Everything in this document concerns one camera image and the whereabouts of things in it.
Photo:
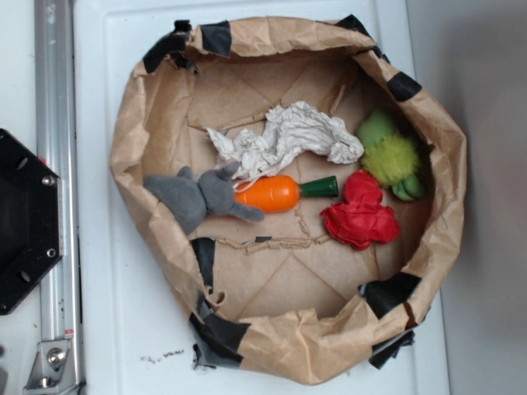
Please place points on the gray plush animal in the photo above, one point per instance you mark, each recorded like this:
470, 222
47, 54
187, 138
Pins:
191, 200

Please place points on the orange toy carrot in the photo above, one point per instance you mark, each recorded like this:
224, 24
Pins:
282, 193

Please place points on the crumpled white paper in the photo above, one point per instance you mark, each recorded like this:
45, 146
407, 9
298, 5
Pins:
288, 133

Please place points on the crumpled red paper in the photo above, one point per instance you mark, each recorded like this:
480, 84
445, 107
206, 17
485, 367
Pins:
361, 219

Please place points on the brown paper bag bin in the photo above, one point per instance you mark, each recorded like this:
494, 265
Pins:
281, 296

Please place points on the green fuzzy plush toy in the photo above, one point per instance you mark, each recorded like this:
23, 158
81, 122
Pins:
390, 157

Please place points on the white plastic tray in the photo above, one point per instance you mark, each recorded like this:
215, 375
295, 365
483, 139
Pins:
136, 337

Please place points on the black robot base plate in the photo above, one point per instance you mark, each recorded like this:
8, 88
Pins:
30, 233

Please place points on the aluminum rail frame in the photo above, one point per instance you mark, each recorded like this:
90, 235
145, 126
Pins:
59, 363

